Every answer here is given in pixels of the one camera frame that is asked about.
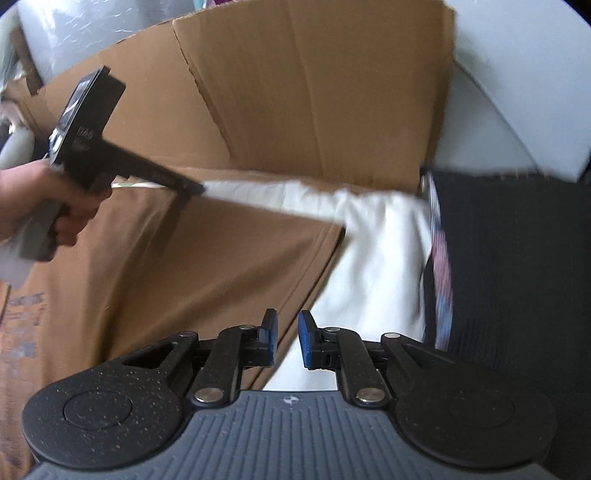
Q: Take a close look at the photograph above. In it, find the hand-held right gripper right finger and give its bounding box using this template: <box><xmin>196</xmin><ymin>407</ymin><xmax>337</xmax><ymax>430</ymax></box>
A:
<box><xmin>298</xmin><ymin>310</ymin><xmax>455</xmax><ymax>408</ymax></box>

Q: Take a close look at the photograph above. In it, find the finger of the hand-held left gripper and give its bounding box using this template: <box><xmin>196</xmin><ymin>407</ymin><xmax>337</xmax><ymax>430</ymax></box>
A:
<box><xmin>111</xmin><ymin>141</ymin><xmax>206</xmax><ymax>195</ymax></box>

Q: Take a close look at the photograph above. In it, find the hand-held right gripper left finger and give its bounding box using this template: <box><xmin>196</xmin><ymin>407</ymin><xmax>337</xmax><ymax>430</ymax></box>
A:
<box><xmin>122</xmin><ymin>309</ymin><xmax>278</xmax><ymax>407</ymax></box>

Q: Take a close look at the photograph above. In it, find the brown printed t-shirt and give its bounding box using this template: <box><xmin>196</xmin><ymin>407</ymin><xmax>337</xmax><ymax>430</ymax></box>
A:
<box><xmin>0</xmin><ymin>166</ymin><xmax>348</xmax><ymax>464</ymax></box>

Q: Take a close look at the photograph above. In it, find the person's left hand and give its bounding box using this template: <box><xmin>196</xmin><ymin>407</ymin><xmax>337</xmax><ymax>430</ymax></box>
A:
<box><xmin>0</xmin><ymin>161</ymin><xmax>113</xmax><ymax>247</ymax></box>

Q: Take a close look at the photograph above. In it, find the grey plastic-wrapped appliance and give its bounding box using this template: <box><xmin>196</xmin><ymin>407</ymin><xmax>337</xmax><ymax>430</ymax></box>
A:
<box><xmin>18</xmin><ymin>0</ymin><xmax>232</xmax><ymax>88</ymax></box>

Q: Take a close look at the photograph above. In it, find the cream bear print bed sheet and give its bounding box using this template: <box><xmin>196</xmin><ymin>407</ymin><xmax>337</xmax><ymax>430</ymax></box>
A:
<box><xmin>203</xmin><ymin>178</ymin><xmax>439</xmax><ymax>393</ymax></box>

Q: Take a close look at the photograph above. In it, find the flattened cardboard box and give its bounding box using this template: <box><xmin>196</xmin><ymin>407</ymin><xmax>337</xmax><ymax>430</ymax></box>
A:
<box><xmin>18</xmin><ymin>0</ymin><xmax>458</xmax><ymax>195</ymax></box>

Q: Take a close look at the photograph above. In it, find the black folded cloth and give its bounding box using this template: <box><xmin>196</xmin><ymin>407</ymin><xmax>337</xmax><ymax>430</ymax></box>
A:
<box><xmin>418</xmin><ymin>166</ymin><xmax>591</xmax><ymax>480</ymax></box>

